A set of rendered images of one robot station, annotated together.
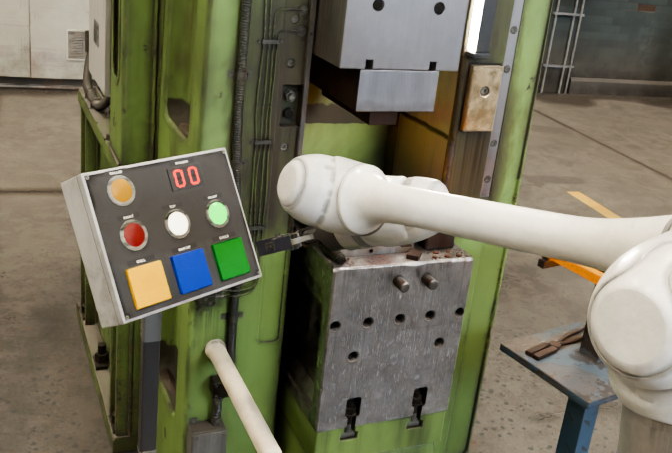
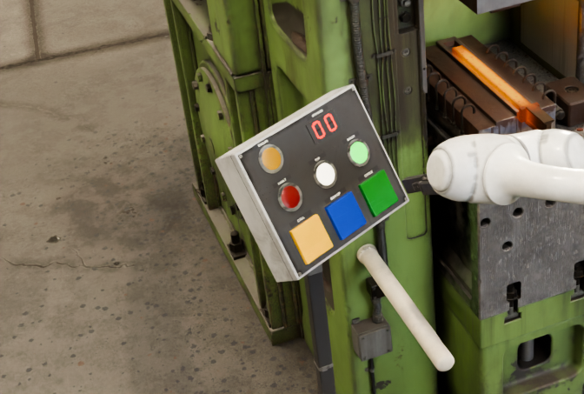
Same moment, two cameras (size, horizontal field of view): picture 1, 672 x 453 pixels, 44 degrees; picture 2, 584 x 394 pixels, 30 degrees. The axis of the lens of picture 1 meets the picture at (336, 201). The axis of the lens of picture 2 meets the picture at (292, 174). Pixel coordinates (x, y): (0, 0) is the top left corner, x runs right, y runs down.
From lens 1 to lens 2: 0.70 m
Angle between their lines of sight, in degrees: 16
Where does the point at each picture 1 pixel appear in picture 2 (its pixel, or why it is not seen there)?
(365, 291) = not seen: hidden behind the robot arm
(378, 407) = (539, 287)
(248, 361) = (401, 258)
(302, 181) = (449, 172)
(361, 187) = (503, 170)
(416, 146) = (544, 3)
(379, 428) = (542, 305)
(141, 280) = (305, 237)
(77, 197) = (234, 173)
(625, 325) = not seen: outside the picture
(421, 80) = not seen: outside the picture
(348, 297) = not seen: hidden behind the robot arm
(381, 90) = not seen: outside the picture
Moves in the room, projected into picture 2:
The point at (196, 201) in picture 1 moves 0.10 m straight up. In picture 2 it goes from (337, 147) to (333, 104)
